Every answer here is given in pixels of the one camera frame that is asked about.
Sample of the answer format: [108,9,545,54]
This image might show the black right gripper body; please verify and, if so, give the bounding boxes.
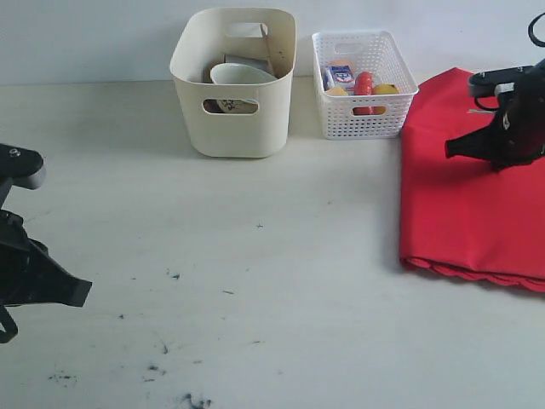
[490,60,544,162]

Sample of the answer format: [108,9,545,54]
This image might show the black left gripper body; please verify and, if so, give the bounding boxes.
[1,210,51,305]

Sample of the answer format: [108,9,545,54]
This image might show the red table cloth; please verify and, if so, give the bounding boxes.
[399,67,544,292]

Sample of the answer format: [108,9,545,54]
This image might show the yellow lemon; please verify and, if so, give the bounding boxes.
[372,84,399,115]

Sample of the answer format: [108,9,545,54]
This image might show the red sausage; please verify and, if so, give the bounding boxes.
[353,72,375,116]

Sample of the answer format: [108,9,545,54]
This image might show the yellow cheese wedge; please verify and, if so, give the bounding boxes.
[325,86,348,97]

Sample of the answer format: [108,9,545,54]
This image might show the blue white milk carton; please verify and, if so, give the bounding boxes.
[322,65,355,93]

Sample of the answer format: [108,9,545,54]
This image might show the brown egg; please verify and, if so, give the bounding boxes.
[329,60,352,69]

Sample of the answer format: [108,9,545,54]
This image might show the stainless steel cup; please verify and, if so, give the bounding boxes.
[222,54,273,75]

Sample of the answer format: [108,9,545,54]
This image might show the brown wooden plate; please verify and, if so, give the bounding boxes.
[202,66,221,113]

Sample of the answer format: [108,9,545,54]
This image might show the pale green ceramic bowl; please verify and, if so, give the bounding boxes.
[209,62,276,114]

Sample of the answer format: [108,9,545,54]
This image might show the white perforated plastic basket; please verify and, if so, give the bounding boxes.
[312,30,418,141]

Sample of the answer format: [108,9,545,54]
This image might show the cream plastic bin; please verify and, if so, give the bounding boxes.
[169,7,297,158]

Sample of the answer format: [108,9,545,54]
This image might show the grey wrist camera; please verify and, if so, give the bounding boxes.
[468,66,533,98]

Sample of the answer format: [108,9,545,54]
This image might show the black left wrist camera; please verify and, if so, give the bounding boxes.
[1,144,46,190]

